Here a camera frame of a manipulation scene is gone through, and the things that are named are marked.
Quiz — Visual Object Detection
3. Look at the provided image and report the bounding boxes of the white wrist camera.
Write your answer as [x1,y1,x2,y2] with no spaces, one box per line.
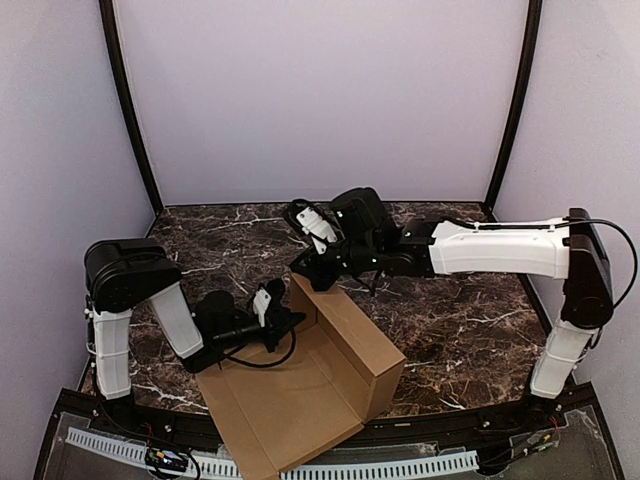
[250,278,286,328]
[284,199,338,255]

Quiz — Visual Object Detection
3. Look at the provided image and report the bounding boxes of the brown cardboard box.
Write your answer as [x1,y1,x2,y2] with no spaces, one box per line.
[196,274,406,479]

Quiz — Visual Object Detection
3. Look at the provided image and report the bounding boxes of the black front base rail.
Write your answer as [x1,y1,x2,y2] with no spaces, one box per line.
[54,383,611,452]

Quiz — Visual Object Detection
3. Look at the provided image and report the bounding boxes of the small green circuit board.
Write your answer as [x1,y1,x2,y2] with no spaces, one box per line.
[144,447,189,473]

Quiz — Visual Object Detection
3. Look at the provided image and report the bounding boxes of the black right frame post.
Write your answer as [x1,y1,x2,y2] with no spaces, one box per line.
[483,0,543,216]

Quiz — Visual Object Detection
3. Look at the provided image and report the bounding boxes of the grey slotted cable duct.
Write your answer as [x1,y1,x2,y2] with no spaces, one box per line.
[66,426,479,480]

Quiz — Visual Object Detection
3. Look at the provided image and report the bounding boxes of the black frame post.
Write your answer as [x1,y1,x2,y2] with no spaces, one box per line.
[98,0,164,217]
[483,0,543,216]

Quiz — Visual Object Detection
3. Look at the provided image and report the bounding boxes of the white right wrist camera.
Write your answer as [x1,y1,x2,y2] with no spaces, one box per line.
[284,199,338,255]

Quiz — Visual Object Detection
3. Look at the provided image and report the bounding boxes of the black left frame post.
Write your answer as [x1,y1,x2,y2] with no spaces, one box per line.
[98,0,164,217]

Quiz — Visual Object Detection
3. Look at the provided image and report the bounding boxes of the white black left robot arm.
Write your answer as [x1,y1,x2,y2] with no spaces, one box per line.
[84,238,306,400]

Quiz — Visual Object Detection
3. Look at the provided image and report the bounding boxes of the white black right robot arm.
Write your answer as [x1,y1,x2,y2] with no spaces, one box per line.
[283,187,639,400]

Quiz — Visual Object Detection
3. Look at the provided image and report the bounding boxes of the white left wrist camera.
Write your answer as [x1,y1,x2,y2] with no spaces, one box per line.
[250,278,286,328]

